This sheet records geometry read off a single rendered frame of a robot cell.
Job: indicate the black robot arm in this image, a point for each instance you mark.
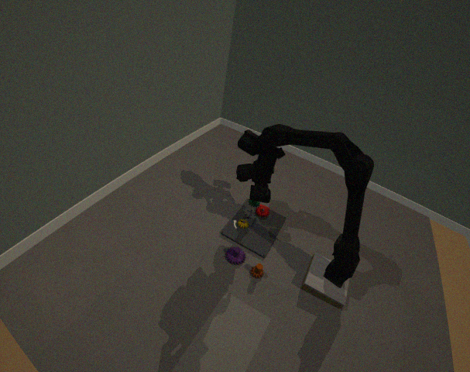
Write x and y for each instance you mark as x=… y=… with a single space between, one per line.
x=358 y=170

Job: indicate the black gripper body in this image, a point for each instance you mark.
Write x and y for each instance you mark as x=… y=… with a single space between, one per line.
x=261 y=192

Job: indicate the orange gear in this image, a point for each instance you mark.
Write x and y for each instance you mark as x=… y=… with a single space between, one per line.
x=257 y=271

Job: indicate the green gear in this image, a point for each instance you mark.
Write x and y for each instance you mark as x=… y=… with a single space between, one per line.
x=254 y=203

